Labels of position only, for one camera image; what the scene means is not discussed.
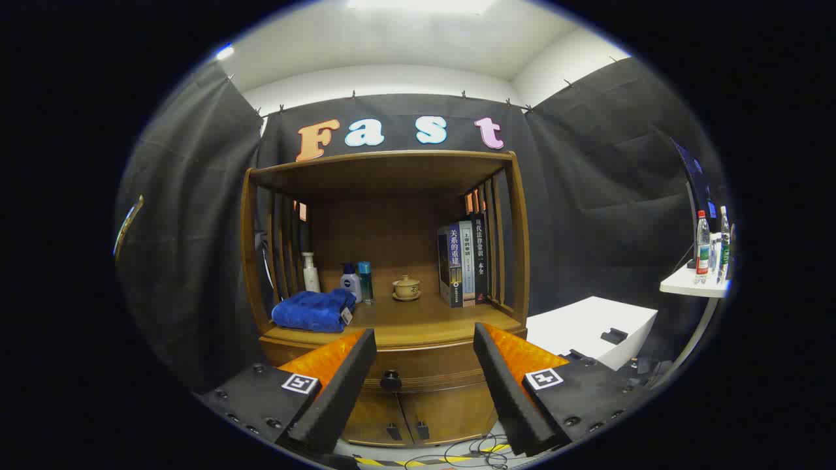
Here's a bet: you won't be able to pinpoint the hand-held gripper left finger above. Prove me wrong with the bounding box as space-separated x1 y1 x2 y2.
198 328 378 456

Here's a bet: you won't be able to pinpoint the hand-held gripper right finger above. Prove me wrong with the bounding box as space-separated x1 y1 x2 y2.
473 322 652 457

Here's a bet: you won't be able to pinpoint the wooden drawer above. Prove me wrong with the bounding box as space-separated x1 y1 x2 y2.
274 336 528 394

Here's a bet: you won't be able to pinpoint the wooden countertop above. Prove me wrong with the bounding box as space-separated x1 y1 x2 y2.
259 264 528 350

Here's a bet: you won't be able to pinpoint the wooden cabinet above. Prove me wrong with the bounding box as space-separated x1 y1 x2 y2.
239 149 531 448

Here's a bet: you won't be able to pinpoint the yellow black floor tape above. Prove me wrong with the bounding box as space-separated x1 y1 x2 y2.
353 443 513 468

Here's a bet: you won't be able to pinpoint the blue towel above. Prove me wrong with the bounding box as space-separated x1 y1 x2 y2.
271 289 358 334

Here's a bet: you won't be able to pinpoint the white box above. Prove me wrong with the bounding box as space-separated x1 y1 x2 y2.
526 296 659 371

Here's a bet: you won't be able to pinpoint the white bottle with blue cap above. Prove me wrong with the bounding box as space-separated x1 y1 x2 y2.
340 262 363 304

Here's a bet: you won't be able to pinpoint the teal bottle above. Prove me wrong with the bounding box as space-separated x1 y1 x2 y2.
357 261 375 305

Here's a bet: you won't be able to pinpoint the white pump bottle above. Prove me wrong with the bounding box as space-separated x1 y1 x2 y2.
302 252 321 294

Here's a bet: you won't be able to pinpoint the beige lidded teacup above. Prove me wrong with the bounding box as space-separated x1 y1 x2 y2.
392 275 422 302

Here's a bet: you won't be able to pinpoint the dark blue book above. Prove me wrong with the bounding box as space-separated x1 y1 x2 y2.
437 223 464 309

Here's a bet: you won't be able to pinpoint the white spine book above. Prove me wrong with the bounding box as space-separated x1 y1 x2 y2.
458 220 476 307

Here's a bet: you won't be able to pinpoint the black spine book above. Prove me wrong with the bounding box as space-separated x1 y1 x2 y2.
469 212 490 304

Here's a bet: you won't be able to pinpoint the white side table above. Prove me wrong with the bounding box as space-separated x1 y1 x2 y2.
647 232 732 392

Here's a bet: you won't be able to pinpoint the red label water bottle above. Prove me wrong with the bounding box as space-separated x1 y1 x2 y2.
694 210 711 285

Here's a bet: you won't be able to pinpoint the green label water bottle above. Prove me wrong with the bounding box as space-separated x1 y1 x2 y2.
717 206 732 285

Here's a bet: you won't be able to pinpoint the dark monitor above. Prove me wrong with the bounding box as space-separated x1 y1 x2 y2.
669 136 719 268

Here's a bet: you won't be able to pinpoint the ceiling light panel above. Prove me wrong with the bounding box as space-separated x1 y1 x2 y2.
346 0 497 15

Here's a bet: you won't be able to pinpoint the black floor cables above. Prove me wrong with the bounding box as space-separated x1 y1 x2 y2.
405 431 517 470

